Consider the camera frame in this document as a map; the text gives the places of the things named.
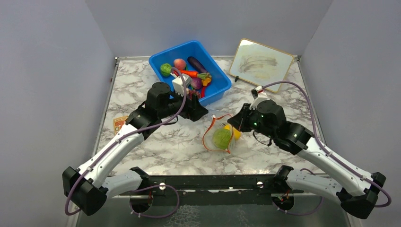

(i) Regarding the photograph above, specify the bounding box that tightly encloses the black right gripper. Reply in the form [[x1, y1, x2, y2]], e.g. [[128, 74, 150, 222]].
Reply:
[[228, 103, 276, 140]]

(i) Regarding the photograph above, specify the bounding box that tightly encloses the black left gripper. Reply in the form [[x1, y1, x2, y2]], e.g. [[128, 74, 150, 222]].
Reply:
[[159, 87, 209, 122]]

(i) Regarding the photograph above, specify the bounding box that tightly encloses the green artichoke toy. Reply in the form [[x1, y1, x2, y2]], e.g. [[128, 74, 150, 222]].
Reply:
[[159, 63, 172, 77]]

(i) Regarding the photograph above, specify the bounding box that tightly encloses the yellow bell pepper toy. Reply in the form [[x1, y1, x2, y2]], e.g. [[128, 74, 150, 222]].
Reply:
[[224, 124, 242, 140]]

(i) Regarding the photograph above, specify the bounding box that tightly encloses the purple onion toy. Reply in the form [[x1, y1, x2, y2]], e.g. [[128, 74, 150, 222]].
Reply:
[[191, 78, 203, 90]]

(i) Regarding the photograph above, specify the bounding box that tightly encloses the green cabbage toy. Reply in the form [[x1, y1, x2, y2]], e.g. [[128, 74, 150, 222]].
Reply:
[[212, 128, 232, 149]]

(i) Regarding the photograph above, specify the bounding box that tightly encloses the clear zip bag orange zipper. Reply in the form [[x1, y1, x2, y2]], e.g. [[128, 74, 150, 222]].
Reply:
[[202, 114, 242, 154]]

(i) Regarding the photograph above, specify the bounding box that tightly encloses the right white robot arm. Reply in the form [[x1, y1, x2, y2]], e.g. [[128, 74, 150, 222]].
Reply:
[[228, 100, 386, 219]]

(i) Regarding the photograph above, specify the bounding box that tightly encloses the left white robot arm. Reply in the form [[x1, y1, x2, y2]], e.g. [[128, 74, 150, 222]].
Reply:
[[62, 82, 208, 216]]

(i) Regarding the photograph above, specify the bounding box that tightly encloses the red grapes toy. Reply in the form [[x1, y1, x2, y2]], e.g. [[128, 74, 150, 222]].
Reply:
[[187, 90, 201, 100]]

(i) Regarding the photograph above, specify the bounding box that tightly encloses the orange carrot toy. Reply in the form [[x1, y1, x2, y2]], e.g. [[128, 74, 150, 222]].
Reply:
[[180, 70, 211, 80]]

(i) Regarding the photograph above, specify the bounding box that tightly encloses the peach toy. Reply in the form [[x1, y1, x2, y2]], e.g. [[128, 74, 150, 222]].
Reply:
[[173, 58, 187, 70]]

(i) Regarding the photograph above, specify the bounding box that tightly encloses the red chili toy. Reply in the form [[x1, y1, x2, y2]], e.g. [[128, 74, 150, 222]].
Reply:
[[200, 86, 207, 98]]

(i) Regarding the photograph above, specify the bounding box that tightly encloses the orange card tile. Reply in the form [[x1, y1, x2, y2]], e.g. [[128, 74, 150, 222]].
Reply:
[[113, 115, 128, 135]]

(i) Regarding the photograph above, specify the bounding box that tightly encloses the small orange pepper toy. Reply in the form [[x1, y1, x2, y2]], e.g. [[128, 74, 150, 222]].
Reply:
[[202, 78, 211, 87]]

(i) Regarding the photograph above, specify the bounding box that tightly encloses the purple eggplant toy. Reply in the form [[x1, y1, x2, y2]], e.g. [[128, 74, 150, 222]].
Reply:
[[187, 56, 208, 73]]

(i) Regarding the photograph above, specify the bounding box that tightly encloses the gold framed whiteboard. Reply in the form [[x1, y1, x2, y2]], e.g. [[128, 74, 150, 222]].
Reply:
[[228, 38, 295, 86]]

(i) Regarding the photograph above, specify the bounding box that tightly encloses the blue plastic bin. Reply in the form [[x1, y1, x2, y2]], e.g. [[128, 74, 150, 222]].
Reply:
[[148, 40, 231, 106]]

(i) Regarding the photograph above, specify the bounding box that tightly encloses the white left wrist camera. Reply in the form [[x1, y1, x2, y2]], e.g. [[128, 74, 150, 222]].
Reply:
[[172, 74, 192, 96]]

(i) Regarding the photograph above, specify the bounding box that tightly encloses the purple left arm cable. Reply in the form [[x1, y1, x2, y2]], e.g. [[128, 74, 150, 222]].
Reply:
[[64, 67, 189, 216]]

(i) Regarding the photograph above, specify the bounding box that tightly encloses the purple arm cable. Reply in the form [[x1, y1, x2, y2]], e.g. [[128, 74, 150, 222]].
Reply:
[[64, 67, 189, 216], [253, 81, 392, 208]]

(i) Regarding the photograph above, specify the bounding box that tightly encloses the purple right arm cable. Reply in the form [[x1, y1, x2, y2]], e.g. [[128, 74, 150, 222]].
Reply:
[[253, 81, 392, 208]]

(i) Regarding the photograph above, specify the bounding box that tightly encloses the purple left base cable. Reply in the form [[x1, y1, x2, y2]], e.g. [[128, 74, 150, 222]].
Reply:
[[129, 184, 181, 219]]

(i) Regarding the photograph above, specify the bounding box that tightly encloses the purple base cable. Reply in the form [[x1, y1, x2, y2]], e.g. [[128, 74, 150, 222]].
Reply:
[[129, 184, 181, 219], [271, 188, 325, 217]]

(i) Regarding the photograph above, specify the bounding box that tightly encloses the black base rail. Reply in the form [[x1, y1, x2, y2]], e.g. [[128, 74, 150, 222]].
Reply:
[[122, 174, 301, 206]]

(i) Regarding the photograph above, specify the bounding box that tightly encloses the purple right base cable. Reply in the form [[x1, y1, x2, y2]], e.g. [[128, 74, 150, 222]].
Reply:
[[271, 188, 325, 217]]

